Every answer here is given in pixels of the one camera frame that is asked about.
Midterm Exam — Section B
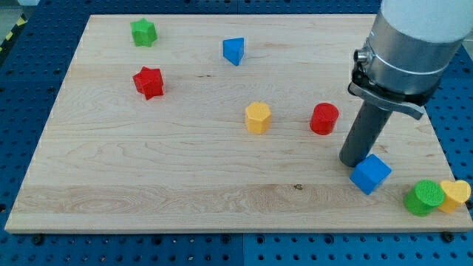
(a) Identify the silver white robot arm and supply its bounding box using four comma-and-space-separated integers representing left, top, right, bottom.
348, 0, 472, 120

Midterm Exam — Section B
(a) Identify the yellow hexagon block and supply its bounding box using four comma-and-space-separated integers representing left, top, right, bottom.
245, 102, 272, 134

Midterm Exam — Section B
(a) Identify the light wooden board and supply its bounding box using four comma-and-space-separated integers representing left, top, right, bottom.
5, 15, 472, 233

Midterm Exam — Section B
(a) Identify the blue triangle block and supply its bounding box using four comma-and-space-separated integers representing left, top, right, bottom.
222, 38, 245, 66

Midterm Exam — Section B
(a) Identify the red cylinder block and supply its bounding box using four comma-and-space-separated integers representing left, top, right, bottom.
310, 103, 339, 135

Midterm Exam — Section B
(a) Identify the red star block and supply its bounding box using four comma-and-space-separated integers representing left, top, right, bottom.
132, 66, 164, 100

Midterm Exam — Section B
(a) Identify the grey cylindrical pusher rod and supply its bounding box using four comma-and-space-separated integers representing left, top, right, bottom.
339, 101, 392, 168

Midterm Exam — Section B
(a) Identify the green star block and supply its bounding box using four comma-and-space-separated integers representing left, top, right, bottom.
130, 18, 157, 47

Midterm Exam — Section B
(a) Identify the blue cube block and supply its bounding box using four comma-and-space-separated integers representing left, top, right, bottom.
350, 154, 392, 195

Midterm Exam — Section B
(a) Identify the green cylinder block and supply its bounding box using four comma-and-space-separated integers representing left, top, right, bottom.
404, 180, 445, 216

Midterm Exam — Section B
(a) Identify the yellow heart block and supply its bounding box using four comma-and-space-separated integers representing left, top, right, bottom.
438, 180, 472, 214

